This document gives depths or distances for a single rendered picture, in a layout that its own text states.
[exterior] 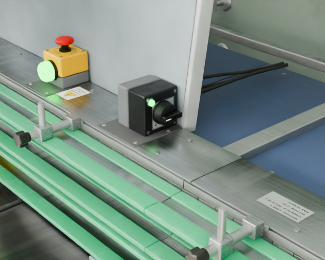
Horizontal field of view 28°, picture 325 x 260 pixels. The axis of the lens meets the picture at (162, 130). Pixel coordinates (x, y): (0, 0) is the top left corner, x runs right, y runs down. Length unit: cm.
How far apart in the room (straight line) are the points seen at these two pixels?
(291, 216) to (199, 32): 36
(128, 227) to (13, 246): 43
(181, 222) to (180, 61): 33
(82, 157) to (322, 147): 43
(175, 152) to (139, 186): 10
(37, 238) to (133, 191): 47
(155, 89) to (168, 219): 28
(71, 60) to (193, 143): 36
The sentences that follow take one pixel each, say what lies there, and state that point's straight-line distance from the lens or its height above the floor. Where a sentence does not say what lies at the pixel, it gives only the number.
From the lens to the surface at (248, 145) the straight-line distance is 116.
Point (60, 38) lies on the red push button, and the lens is 139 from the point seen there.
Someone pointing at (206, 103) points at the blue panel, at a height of 61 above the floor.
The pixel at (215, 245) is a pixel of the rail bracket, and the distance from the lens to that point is 89.
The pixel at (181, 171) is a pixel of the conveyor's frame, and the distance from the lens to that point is 106.
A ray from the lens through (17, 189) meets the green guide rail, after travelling 140.
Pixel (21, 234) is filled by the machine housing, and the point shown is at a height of 95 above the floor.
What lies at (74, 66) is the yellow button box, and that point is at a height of 79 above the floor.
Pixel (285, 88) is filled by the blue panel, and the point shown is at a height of 43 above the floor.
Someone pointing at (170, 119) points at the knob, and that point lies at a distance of 114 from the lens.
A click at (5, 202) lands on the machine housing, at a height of 92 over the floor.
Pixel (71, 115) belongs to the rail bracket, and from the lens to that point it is 124.
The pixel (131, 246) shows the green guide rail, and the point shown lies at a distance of 108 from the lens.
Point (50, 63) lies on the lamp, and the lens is 138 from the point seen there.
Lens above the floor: 149
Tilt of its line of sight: 36 degrees down
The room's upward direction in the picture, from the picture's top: 111 degrees counter-clockwise
